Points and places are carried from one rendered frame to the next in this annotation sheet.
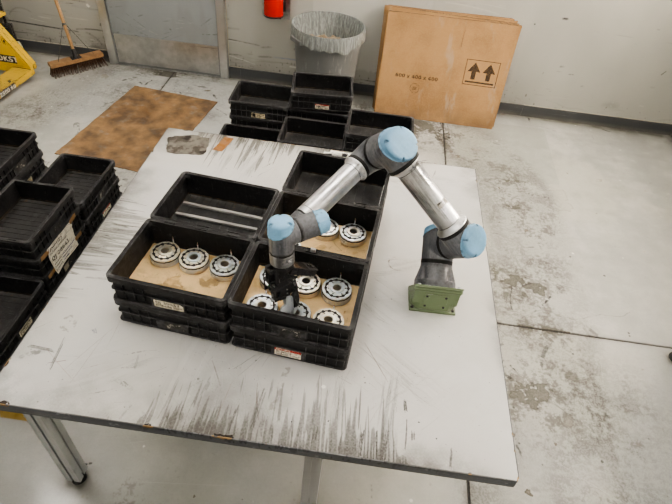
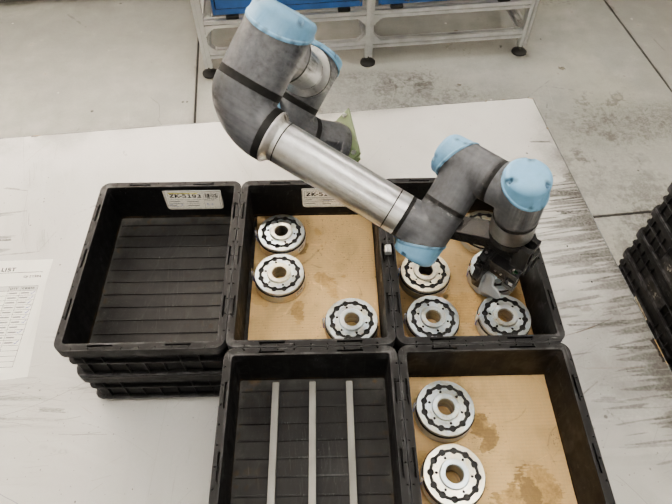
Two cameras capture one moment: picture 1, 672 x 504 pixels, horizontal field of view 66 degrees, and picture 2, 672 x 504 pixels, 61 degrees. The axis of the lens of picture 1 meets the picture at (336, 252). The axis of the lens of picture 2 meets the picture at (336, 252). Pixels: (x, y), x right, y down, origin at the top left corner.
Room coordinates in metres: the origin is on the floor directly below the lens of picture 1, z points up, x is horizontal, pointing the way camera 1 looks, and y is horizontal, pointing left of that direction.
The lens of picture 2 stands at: (1.49, 0.71, 1.82)
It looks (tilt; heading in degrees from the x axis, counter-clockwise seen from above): 53 degrees down; 261
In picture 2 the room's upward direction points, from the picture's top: straight up
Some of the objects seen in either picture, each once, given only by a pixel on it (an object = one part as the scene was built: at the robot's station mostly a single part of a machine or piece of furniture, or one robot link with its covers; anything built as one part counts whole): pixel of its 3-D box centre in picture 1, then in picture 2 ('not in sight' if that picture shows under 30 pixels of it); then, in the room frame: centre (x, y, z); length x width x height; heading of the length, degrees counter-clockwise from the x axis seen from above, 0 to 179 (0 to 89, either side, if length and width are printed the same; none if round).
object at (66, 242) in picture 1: (63, 246); not in sight; (1.68, 1.26, 0.41); 0.31 x 0.02 x 0.16; 178
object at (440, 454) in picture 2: (193, 258); (453, 475); (1.26, 0.49, 0.86); 0.10 x 0.10 x 0.01
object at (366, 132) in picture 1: (375, 156); not in sight; (2.79, -0.18, 0.37); 0.40 x 0.30 x 0.45; 88
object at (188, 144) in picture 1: (186, 143); not in sight; (2.19, 0.80, 0.71); 0.22 x 0.19 x 0.01; 88
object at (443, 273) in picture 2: (305, 282); (425, 271); (1.21, 0.09, 0.86); 0.10 x 0.10 x 0.01
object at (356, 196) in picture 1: (337, 189); (164, 274); (1.74, 0.02, 0.87); 0.40 x 0.30 x 0.11; 83
